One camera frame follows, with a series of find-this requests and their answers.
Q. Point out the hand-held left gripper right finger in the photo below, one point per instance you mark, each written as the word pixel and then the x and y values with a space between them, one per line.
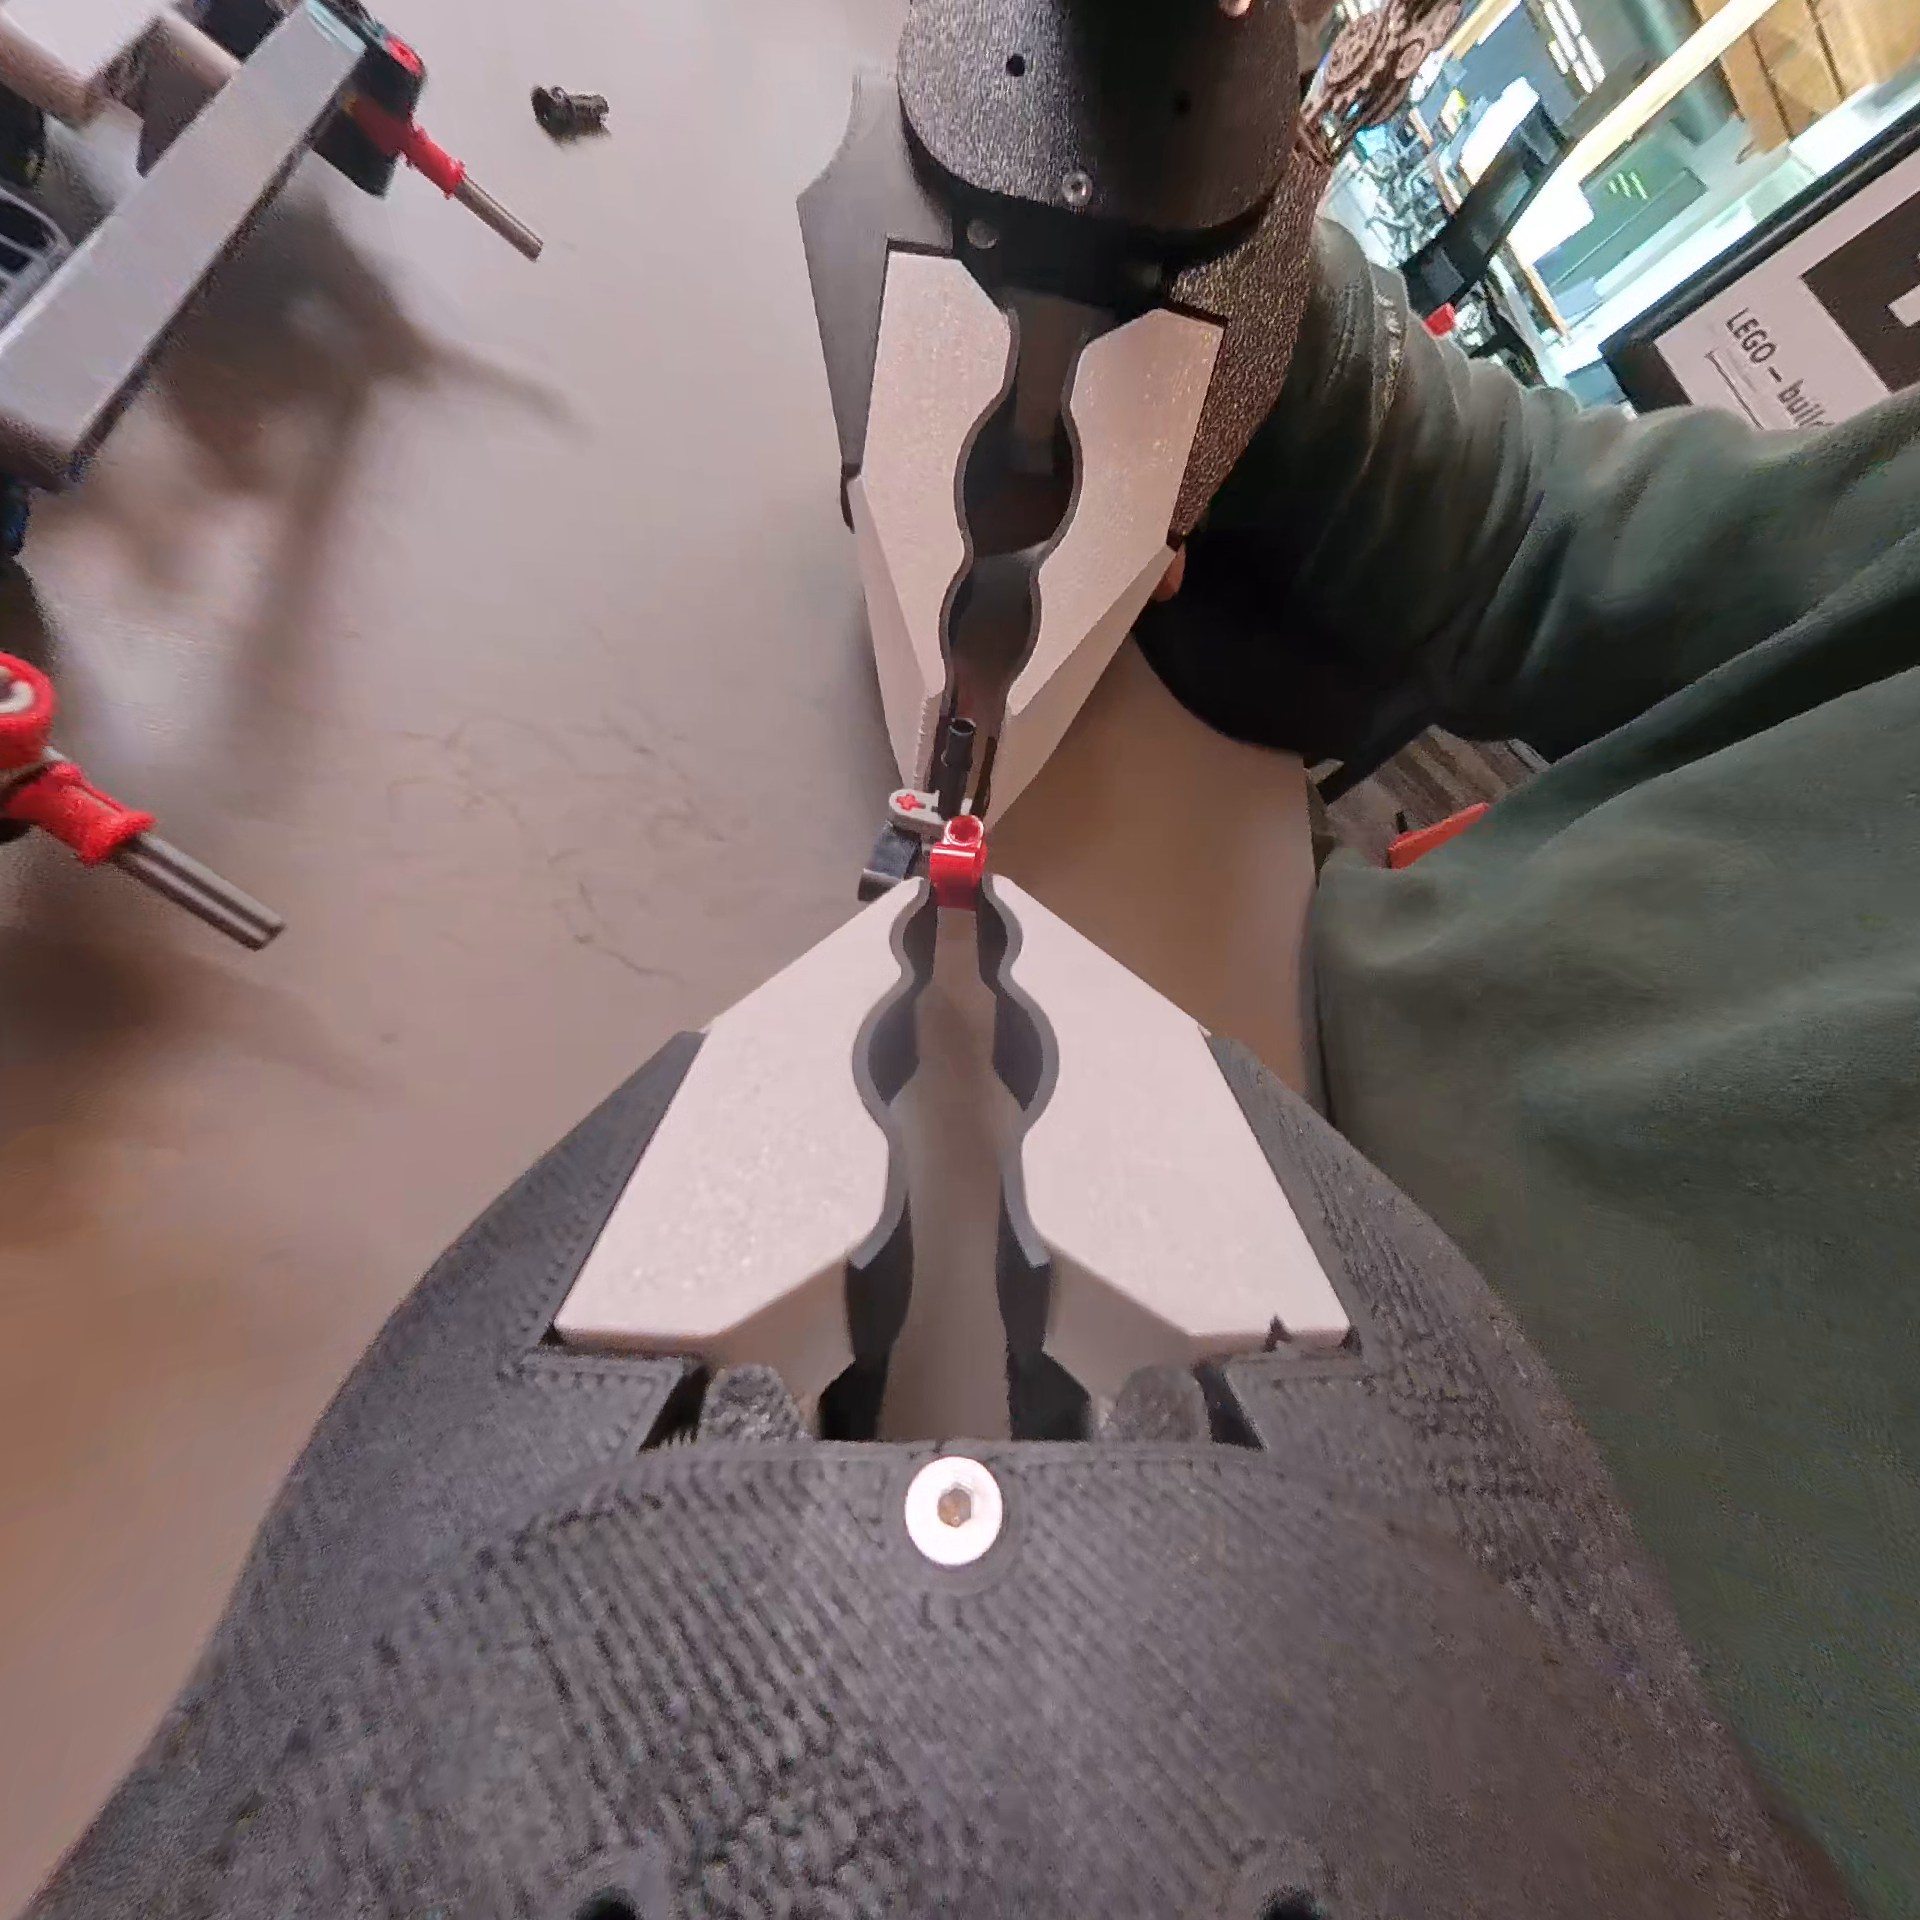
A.
pixel 1172 1200

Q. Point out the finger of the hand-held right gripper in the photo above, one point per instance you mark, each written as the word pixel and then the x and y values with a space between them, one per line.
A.
pixel 1133 481
pixel 915 452

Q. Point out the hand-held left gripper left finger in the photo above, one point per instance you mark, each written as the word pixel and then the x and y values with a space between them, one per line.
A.
pixel 734 1200

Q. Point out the small grey black lego assembly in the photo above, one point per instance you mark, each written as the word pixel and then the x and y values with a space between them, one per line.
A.
pixel 908 806

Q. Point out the small red lego piece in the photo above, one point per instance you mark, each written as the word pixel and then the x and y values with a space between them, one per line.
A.
pixel 954 868

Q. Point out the black lego pin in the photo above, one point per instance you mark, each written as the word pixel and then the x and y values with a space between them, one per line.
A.
pixel 570 108

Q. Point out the lego car chassis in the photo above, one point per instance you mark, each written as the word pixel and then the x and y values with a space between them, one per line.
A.
pixel 181 211

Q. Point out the orange object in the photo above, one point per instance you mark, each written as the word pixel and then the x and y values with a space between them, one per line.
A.
pixel 1436 837

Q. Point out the person's green sweater torso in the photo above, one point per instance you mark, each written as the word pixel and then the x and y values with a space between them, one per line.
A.
pixel 1652 1200

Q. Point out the white printed sign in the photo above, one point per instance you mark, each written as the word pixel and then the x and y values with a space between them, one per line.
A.
pixel 1770 331

